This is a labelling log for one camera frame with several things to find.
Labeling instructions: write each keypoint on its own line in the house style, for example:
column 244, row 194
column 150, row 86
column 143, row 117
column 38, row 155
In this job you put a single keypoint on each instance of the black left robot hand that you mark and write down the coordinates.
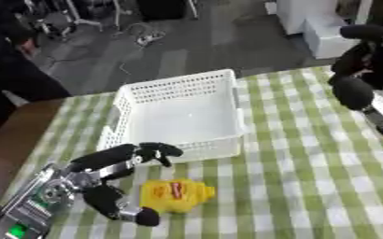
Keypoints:
column 105, row 157

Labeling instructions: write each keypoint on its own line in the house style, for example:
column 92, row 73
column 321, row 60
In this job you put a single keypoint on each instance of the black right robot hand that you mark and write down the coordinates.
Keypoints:
column 363, row 68

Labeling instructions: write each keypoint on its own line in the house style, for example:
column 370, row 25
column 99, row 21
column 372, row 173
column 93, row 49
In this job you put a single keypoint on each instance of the white box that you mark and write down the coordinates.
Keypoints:
column 323, row 28

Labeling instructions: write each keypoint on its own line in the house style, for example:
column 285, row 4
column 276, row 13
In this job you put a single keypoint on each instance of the yellow plastic bottle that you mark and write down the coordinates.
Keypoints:
column 174, row 195

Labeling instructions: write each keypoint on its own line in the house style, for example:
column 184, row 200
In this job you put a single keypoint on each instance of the white perforated plastic basket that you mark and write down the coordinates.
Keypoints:
column 178, row 115

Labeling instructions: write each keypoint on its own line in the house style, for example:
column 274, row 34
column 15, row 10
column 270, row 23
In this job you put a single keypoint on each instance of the person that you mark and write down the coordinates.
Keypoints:
column 9, row 62

